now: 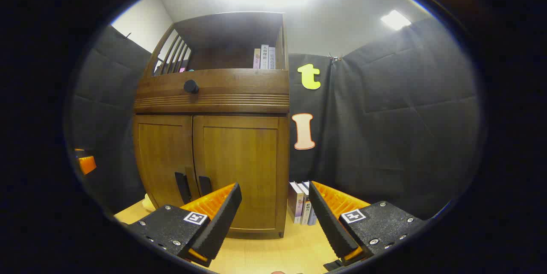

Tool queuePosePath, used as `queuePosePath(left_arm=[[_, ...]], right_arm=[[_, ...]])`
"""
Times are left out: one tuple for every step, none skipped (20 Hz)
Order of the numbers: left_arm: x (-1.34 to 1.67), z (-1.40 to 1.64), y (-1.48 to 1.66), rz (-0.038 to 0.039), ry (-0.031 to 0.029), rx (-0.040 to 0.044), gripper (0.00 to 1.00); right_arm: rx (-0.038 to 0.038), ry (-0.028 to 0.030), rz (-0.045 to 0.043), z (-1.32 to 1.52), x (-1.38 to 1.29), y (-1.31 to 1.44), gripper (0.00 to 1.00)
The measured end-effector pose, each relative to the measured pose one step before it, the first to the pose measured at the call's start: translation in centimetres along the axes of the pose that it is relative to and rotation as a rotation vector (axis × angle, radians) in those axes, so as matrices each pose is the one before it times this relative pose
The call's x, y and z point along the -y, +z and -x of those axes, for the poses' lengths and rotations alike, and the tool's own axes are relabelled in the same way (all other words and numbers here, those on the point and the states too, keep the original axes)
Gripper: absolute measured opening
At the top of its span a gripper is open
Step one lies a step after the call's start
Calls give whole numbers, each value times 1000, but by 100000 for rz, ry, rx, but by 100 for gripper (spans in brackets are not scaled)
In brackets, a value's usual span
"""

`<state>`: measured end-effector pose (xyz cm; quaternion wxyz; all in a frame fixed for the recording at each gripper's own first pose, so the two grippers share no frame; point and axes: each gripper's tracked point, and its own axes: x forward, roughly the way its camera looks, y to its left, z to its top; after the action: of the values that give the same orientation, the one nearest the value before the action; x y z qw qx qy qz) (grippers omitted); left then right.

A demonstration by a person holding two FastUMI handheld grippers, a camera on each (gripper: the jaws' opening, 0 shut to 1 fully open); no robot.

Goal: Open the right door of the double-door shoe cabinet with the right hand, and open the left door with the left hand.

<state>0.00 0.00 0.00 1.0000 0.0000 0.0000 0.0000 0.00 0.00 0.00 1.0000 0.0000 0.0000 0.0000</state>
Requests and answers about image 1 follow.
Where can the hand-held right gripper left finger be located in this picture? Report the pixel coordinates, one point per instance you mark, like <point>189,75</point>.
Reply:
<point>222,222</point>

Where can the blue spine book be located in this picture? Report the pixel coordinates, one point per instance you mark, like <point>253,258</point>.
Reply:
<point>313,217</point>

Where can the round black drawer knob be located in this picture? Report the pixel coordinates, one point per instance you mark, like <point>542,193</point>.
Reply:
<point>191,86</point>

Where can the wooden cabinet drawer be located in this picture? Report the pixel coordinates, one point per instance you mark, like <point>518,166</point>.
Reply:
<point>239,86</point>

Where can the pink book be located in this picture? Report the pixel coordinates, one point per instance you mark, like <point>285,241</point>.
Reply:
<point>257,59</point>

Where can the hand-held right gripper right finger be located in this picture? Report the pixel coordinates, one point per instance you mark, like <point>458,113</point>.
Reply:
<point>327,222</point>

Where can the black backdrop cloth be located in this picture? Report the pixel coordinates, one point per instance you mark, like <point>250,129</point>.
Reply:
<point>406,116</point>

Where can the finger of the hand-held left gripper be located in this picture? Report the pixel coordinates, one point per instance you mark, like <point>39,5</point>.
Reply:
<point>87,164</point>

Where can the wooden double-door shoe cabinet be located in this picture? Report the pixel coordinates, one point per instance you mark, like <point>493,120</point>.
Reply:
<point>222,28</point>

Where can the small ceiling light panel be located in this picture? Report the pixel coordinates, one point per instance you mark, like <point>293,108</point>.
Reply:
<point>395,19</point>

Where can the grey book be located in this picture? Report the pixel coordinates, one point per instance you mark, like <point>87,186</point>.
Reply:
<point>272,58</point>

